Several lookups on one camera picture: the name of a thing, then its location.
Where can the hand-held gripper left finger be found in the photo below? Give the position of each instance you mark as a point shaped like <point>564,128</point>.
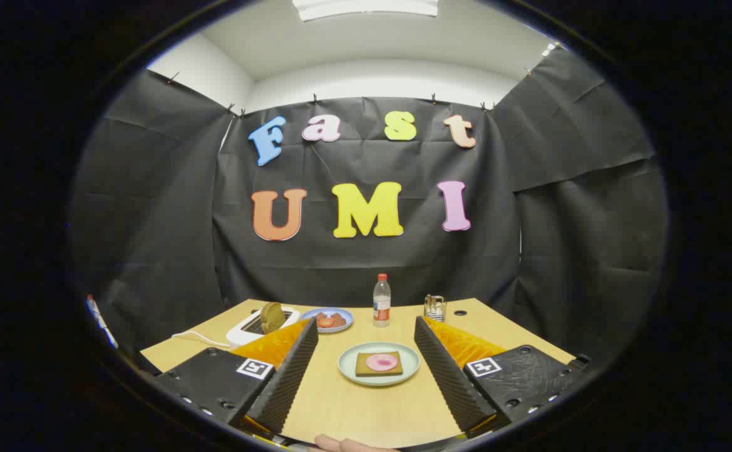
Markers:
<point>290,376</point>

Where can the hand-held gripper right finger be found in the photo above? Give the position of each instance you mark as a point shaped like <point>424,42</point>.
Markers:
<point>444,370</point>

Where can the brown toasted bread slice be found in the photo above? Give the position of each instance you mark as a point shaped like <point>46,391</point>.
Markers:
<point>272,317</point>

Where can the pale green plate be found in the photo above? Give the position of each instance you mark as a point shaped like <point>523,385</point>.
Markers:
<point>348,365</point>

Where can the pink ham slice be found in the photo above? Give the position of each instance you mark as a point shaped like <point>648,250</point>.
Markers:
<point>382,362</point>

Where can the white toaster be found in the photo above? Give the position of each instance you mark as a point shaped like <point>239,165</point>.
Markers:
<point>243,333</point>

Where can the red tomato slice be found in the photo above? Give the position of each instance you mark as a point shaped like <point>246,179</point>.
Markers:
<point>326,322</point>

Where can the square brown bread slice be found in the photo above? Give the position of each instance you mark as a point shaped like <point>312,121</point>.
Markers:
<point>361,369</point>

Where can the blue plate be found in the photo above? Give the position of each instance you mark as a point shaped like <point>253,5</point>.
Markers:
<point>346,321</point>

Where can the clear plastic bottle red cap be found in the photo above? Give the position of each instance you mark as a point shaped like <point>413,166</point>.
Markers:
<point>382,307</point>

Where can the white strip with coloured marks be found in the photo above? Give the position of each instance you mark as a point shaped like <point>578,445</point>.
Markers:
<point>99,320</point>

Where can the ceiling light panel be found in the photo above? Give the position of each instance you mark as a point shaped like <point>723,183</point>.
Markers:
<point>366,6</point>

